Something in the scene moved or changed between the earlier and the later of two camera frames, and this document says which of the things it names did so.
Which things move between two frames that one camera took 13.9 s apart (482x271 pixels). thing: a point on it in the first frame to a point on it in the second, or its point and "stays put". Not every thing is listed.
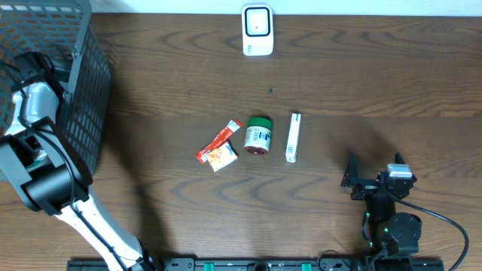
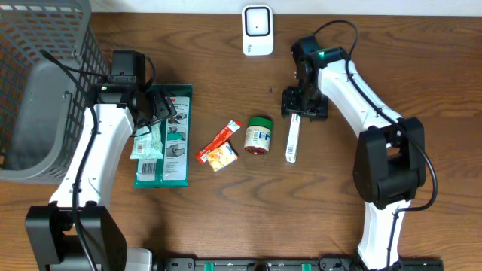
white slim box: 293,138 stays put
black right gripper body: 366,187 to 308,99
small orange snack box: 221,156 stays put
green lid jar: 258,135 stays put
